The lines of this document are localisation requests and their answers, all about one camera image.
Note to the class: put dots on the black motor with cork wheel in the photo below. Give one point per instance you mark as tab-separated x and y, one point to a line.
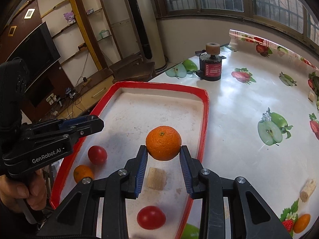
210	67

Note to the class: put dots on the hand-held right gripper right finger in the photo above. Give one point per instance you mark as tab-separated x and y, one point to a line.
185	171

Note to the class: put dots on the red tomato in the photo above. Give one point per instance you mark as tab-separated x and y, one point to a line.
150	217
97	154

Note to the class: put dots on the red rimmed white tray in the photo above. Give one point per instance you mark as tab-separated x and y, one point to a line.
149	109

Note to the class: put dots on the person's left hand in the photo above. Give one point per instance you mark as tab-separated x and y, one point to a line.
35	189

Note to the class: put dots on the white tower air conditioner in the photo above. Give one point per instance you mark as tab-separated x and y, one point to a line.
154	29

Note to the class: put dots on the wooden shelf unit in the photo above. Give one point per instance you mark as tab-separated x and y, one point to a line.
75	7

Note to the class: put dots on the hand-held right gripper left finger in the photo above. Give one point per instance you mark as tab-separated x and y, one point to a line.
140	171

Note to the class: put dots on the purple plush toy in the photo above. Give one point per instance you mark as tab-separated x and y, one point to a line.
69	18

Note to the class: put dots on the wooden television cabinet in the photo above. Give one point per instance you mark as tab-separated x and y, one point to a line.
99	89

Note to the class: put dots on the green box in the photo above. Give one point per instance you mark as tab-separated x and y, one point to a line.
104	33

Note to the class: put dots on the green leafy vegetable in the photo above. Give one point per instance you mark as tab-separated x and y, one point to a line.
316	84

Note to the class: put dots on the wooden cork piece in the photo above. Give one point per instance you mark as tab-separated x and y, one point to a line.
307	190
311	96
156	178

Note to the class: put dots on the orange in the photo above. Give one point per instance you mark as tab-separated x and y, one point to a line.
83	173
163	143
301	222

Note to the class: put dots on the wooden stool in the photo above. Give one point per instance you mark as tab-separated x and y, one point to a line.
134	71

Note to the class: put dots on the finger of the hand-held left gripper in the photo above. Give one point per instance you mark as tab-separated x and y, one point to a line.
69	122
91	126

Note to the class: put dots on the yellow framed wall panel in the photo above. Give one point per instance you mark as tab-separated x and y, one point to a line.
12	31
30	13

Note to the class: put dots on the black flat television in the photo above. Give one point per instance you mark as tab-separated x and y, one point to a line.
35	52

